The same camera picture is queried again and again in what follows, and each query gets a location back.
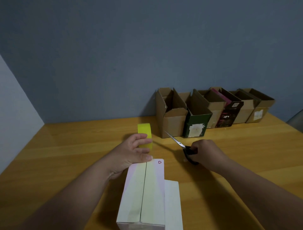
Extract black handled scissors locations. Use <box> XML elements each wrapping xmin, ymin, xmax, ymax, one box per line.
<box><xmin>165</xmin><ymin>131</ymin><xmax>199</xmax><ymax>166</ymax></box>

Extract white cardboard piece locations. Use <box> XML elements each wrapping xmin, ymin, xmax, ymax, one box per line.
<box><xmin>164</xmin><ymin>179</ymin><xmax>184</xmax><ymax>230</ymax></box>

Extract white tall carton box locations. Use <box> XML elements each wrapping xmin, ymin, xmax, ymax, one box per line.
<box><xmin>116</xmin><ymin>158</ymin><xmax>166</xmax><ymax>230</ymax></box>

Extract tall open brown cardboard box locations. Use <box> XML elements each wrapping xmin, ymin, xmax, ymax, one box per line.
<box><xmin>155</xmin><ymin>87</ymin><xmax>189</xmax><ymax>139</ymax></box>

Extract green open cardboard box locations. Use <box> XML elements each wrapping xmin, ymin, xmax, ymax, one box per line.
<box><xmin>182</xmin><ymin>89</ymin><xmax>213</xmax><ymax>138</ymax></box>

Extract yellow tape roll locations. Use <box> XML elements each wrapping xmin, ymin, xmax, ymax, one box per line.
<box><xmin>137</xmin><ymin>123</ymin><xmax>153</xmax><ymax>150</ymax></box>

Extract person's left hand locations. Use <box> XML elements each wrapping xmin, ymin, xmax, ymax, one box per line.
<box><xmin>107</xmin><ymin>133</ymin><xmax>153</xmax><ymax>180</ymax></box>

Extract person's right hand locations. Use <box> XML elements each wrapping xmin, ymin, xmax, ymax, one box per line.
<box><xmin>188</xmin><ymin>139</ymin><xmax>229</xmax><ymax>172</ymax></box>

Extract person's left forearm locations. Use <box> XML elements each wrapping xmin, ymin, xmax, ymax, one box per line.
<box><xmin>14</xmin><ymin>162</ymin><xmax>114</xmax><ymax>230</ymax></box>

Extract black and pink cardboard box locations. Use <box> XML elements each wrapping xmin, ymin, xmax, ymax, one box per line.
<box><xmin>209</xmin><ymin>87</ymin><xmax>244</xmax><ymax>128</ymax></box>

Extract person's right forearm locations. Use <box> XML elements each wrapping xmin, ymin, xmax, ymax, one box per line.
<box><xmin>220</xmin><ymin>158</ymin><xmax>303</xmax><ymax>230</ymax></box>

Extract grey chair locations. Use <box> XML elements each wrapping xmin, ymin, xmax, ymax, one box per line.
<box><xmin>286</xmin><ymin>110</ymin><xmax>303</xmax><ymax>133</ymax></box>

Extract brown box with white label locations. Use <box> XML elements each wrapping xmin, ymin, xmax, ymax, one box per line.
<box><xmin>239</xmin><ymin>88</ymin><xmax>276</xmax><ymax>124</ymax></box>

